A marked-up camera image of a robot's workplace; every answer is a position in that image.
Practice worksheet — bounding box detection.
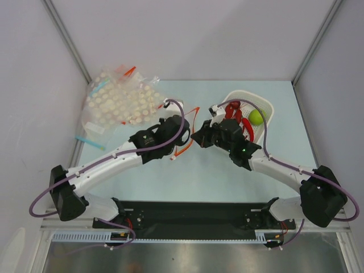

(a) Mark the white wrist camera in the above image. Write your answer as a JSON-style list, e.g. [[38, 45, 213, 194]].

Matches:
[[209, 105, 226, 127], [161, 98, 184, 119]]

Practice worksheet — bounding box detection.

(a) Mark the red toy lobster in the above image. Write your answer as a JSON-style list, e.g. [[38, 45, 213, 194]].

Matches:
[[225, 101, 245, 133]]

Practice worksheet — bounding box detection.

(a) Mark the white perforated plastic basket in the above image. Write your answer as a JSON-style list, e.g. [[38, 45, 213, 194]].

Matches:
[[223, 90, 274, 144]]

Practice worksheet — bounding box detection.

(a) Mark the green toy apple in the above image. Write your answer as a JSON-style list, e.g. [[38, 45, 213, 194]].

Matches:
[[248, 109, 267, 126]]

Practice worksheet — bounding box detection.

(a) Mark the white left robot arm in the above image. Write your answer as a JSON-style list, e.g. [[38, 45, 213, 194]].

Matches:
[[50, 115, 191, 228]]

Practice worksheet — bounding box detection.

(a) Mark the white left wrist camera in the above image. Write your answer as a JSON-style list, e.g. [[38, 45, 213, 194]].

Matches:
[[161, 98, 184, 119]]

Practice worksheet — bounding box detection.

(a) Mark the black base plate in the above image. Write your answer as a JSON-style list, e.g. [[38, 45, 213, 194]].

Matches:
[[92, 201, 296, 237]]

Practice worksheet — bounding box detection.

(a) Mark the white slotted cable duct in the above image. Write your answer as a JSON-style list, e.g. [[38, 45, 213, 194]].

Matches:
[[52, 231, 283, 244]]

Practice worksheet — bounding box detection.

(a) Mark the pile of clear zip bags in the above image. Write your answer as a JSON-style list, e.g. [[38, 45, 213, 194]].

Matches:
[[76, 65, 166, 150]]

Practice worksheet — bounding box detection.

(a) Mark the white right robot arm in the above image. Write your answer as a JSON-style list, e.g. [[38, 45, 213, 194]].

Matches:
[[191, 119, 348, 228]]

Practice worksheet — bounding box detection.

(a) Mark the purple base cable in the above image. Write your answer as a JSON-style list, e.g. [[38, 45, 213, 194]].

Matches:
[[268, 218, 305, 250], [53, 218, 137, 257]]

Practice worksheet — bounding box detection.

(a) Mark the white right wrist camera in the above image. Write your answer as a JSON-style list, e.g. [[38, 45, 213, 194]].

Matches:
[[209, 105, 226, 127]]

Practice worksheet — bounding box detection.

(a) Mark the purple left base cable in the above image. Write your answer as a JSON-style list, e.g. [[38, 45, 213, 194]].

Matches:
[[53, 218, 137, 257]]

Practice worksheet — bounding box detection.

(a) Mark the clear bag with orange zipper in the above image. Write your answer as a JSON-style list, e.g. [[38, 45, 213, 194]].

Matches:
[[156, 105, 200, 160]]

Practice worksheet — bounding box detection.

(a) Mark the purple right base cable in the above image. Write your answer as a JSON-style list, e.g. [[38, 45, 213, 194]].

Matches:
[[268, 218, 305, 250]]

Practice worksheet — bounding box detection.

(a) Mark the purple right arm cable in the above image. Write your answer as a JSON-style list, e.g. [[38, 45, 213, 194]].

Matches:
[[212, 99, 359, 222]]

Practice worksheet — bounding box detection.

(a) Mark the red toy chili pepper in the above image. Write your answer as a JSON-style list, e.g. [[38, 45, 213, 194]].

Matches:
[[242, 118, 254, 142]]

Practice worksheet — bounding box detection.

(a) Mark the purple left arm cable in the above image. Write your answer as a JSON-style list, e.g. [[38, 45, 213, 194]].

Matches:
[[29, 98, 185, 219]]

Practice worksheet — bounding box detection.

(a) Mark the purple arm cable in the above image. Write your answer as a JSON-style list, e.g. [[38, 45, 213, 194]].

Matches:
[[212, 99, 359, 222], [29, 98, 185, 219]]

